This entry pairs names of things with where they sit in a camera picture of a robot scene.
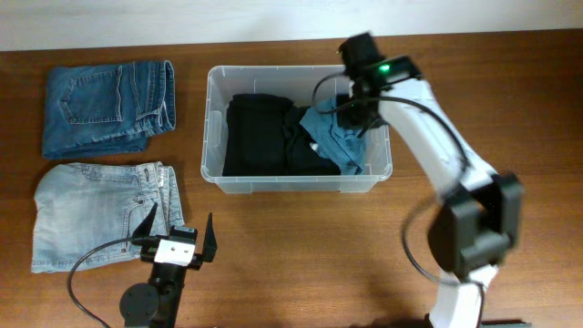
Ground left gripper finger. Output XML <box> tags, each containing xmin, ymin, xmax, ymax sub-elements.
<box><xmin>132</xmin><ymin>202</ymin><xmax>158</xmax><ymax>238</ymax></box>
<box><xmin>201</xmin><ymin>212</ymin><xmax>218</xmax><ymax>262</ymax></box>

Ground blue shirt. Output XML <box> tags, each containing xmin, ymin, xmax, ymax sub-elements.
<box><xmin>300</xmin><ymin>94</ymin><xmax>366</xmax><ymax>175</ymax></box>

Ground dark green garment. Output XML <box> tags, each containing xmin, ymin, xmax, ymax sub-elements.
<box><xmin>282</xmin><ymin>106</ymin><xmax>341</xmax><ymax>176</ymax></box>

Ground black garment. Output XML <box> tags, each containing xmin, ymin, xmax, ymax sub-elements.
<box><xmin>222</xmin><ymin>94</ymin><xmax>292</xmax><ymax>177</ymax></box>

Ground clear plastic storage bin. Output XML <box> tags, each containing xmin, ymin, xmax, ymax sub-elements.
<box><xmin>200</xmin><ymin>65</ymin><xmax>394</xmax><ymax>194</ymax></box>

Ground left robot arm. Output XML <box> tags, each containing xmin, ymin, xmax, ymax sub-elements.
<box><xmin>119</xmin><ymin>205</ymin><xmax>218</xmax><ymax>328</ymax></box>

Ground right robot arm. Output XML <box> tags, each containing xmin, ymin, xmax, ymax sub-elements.
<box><xmin>338</xmin><ymin>33</ymin><xmax>524</xmax><ymax>327</ymax></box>

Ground light blue folded jeans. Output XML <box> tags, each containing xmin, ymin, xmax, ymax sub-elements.
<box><xmin>31</xmin><ymin>162</ymin><xmax>184</xmax><ymax>273</ymax></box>

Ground dark blue folded jeans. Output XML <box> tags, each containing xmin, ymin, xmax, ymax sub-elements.
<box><xmin>42</xmin><ymin>60</ymin><xmax>177</xmax><ymax>160</ymax></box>

